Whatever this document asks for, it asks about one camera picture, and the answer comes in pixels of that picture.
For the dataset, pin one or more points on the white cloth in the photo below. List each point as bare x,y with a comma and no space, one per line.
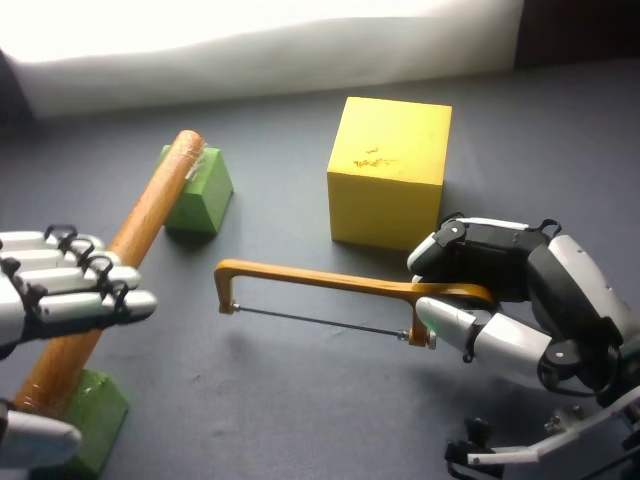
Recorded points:
250,50

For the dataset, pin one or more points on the yellow frame hacksaw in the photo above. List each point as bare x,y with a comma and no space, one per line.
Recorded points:
310,277

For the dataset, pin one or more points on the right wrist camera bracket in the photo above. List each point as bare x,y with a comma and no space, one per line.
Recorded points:
505,454

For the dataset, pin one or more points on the grey table cloth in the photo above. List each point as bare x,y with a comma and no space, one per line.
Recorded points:
300,400

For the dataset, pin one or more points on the brown wooden dowel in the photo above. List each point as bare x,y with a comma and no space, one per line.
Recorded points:
150,210

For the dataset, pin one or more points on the green trapezoid block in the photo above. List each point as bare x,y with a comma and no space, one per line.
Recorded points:
100,420
205,200

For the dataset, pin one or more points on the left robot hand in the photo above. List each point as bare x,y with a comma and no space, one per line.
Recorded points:
60,300

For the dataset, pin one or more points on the yellow wooden cube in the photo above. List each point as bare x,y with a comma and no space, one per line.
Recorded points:
385,200

